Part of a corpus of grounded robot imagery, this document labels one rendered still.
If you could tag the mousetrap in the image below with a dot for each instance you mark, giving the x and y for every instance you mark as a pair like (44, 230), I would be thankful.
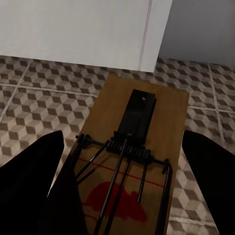
(119, 176)

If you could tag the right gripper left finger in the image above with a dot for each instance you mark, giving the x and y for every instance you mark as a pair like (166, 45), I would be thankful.
(25, 182)

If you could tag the furniture sink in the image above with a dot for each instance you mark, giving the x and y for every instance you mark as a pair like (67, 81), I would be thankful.
(123, 34)

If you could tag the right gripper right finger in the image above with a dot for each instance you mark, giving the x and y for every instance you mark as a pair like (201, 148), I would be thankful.
(214, 170)

